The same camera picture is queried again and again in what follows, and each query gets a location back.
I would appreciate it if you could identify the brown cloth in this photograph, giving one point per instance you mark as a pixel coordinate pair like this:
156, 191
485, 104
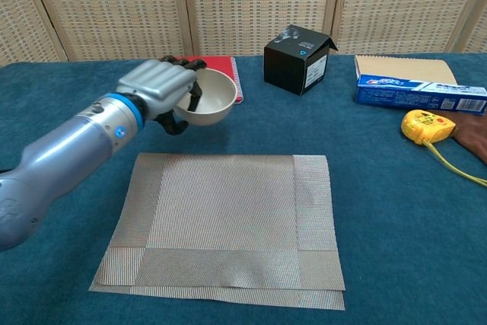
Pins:
472, 134

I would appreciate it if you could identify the tan kraft spiral notebook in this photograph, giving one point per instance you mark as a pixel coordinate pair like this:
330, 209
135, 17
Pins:
403, 68

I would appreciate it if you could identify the woven bamboo folding screen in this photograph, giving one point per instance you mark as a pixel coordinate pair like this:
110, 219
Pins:
258, 1

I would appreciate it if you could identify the grey woven placemat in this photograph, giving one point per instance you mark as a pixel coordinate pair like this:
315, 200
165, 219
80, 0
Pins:
228, 218

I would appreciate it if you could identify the blue felt table cover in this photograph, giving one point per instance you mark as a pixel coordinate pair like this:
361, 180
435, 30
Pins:
380, 226

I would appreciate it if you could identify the blue toothpaste box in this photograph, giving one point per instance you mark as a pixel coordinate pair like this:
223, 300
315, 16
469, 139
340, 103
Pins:
411, 94

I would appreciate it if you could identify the white ceramic bowl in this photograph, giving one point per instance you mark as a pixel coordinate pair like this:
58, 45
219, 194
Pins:
217, 96

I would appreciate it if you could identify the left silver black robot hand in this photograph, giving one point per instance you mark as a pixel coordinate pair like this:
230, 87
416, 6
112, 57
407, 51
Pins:
160, 81

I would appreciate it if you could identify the yellow tape measure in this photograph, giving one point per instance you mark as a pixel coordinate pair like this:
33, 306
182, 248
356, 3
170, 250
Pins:
422, 125

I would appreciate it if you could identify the black cardboard product box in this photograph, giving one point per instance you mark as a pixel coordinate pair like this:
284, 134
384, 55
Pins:
285, 66

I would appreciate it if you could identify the red spiral notebook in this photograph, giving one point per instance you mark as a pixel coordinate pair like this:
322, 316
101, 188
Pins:
224, 62

